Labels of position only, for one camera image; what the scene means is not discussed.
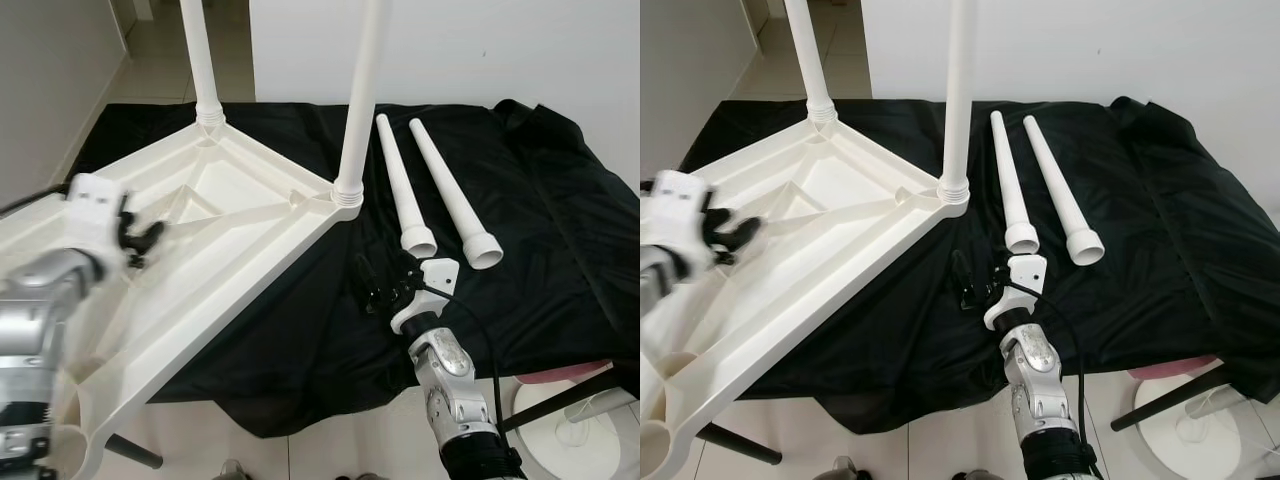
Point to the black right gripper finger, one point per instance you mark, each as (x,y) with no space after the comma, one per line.
(370,283)
(964,279)
(996,268)
(406,272)

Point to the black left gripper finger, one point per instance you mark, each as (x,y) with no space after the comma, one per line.
(714,211)
(150,236)
(741,233)
(127,215)

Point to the white plastic table leg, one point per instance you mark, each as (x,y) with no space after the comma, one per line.
(1012,190)
(962,100)
(198,60)
(360,100)
(405,190)
(455,200)
(1060,195)
(805,55)

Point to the white plastic table top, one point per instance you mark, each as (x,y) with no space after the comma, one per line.
(860,190)
(250,200)

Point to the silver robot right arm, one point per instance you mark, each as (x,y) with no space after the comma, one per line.
(1035,380)
(450,380)

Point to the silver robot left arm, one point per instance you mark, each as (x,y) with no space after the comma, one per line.
(655,280)
(40,300)

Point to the black table cloth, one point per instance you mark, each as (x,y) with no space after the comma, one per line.
(560,200)
(1190,200)

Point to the grey robot right leg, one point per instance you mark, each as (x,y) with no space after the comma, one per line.
(368,476)
(975,475)

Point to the grey robot leg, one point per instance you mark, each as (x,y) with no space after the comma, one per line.
(236,470)
(845,469)
(975,475)
(368,476)

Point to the grey robot left leg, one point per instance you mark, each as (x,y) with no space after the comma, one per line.
(845,469)
(236,470)

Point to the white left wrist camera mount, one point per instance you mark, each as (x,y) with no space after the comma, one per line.
(680,205)
(92,205)

